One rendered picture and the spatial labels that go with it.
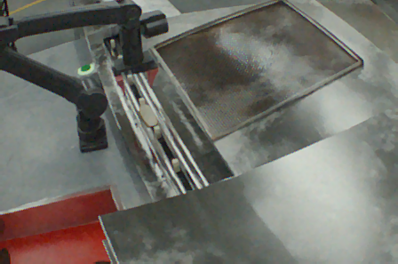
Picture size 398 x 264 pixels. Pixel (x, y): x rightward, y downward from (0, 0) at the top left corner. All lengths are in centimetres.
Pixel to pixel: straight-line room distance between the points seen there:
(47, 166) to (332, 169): 98
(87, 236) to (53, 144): 40
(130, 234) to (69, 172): 86
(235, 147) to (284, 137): 12
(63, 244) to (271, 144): 56
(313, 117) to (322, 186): 72
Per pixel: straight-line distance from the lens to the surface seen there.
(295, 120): 123
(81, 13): 121
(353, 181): 52
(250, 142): 120
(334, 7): 211
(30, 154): 145
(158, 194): 115
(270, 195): 51
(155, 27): 130
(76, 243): 114
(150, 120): 137
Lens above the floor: 167
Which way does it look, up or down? 36 degrees down
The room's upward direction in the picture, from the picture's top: 7 degrees counter-clockwise
